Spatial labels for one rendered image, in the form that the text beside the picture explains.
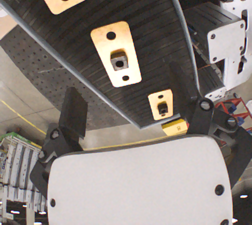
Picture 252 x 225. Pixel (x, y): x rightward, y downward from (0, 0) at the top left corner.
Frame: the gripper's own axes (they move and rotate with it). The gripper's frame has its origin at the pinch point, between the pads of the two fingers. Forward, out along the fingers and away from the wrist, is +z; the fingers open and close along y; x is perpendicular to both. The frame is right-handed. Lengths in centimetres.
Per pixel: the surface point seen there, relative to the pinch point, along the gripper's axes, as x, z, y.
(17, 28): 9, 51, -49
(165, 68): -3.0, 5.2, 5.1
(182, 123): -21.0, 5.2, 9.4
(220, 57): -7.0, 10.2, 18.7
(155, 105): -10.4, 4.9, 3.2
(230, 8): 0.0, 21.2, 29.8
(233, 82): -31, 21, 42
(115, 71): -1.5, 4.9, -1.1
